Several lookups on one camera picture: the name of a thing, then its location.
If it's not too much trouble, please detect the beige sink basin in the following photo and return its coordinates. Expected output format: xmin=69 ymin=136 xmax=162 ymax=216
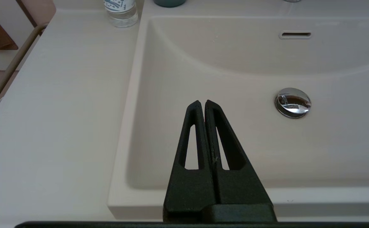
xmin=108 ymin=16 xmax=369 ymax=219

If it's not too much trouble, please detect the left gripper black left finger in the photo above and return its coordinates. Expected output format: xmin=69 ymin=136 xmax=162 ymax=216
xmin=163 ymin=100 xmax=217 ymax=223

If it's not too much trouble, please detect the grey pump bottle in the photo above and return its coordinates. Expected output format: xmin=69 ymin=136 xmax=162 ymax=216
xmin=154 ymin=0 xmax=187 ymax=8

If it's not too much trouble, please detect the clear empty plastic bottle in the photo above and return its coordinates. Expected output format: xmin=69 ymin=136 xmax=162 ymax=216
xmin=104 ymin=0 xmax=139 ymax=28

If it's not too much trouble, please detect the chrome drain stopper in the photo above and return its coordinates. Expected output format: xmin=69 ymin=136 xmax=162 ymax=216
xmin=275 ymin=88 xmax=312 ymax=119

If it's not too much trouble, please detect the beige metal rail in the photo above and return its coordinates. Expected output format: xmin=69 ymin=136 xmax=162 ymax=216
xmin=0 ymin=23 xmax=49 ymax=123

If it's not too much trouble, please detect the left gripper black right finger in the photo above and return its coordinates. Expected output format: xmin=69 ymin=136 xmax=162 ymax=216
xmin=204 ymin=100 xmax=273 ymax=206

